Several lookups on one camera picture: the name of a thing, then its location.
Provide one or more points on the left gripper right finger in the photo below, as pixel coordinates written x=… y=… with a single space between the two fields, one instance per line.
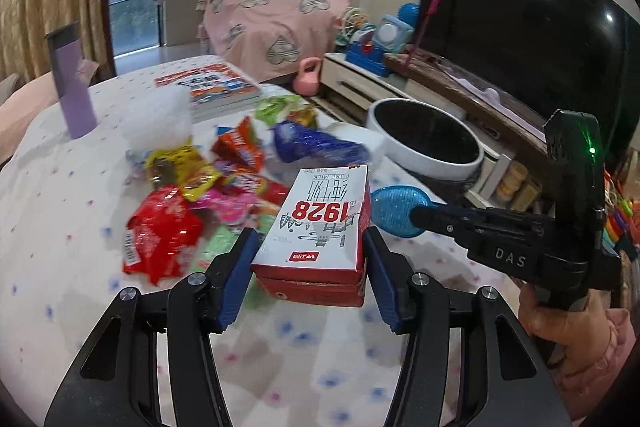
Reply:
x=413 y=304

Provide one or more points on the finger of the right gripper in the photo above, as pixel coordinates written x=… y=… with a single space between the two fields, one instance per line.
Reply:
x=443 y=219

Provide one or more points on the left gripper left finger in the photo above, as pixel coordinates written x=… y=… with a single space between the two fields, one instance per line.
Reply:
x=202 y=304

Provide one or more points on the red snack bag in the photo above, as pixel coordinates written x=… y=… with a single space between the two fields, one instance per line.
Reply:
x=161 y=236

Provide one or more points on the red white milk carton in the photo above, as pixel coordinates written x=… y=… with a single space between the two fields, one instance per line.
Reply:
x=313 y=251

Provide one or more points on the blue plastic snack bag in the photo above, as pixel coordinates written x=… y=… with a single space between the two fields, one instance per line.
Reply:
x=295 y=142

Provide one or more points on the white black trash bin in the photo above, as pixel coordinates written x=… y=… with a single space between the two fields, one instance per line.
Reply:
x=425 y=139

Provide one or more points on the person's right hand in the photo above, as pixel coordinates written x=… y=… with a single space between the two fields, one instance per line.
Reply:
x=584 y=335

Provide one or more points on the white tv cabinet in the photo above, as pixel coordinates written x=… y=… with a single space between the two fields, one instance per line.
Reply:
x=347 y=91

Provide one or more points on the pink snack wrapper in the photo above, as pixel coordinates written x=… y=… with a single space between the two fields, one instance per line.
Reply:
x=229 y=209

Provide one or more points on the yellow snack wrapper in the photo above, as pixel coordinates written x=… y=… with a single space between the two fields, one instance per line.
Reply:
x=184 y=168

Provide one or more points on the white dotted tablecloth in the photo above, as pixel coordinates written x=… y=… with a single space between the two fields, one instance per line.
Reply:
x=85 y=344

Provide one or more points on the orange red snack wrapper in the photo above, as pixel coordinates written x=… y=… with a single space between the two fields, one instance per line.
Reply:
x=241 y=145

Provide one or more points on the white tissue ball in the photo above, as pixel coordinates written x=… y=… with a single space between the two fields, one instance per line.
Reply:
x=160 y=120

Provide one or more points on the black television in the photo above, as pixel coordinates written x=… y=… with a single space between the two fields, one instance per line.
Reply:
x=580 y=55

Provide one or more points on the blue toy machine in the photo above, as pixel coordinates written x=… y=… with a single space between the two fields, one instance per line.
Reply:
x=369 y=44

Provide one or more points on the green snack wrapper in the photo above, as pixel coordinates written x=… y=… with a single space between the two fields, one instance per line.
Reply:
x=275 y=109

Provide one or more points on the pink kettlebell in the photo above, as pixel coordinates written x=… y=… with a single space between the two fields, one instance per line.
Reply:
x=307 y=81

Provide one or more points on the purple box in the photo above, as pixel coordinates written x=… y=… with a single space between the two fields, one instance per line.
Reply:
x=73 y=92

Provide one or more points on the pink sofa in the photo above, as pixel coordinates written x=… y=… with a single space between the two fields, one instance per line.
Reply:
x=21 y=102

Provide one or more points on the pink heart patterned cover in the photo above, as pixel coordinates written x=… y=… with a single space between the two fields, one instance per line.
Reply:
x=269 y=38

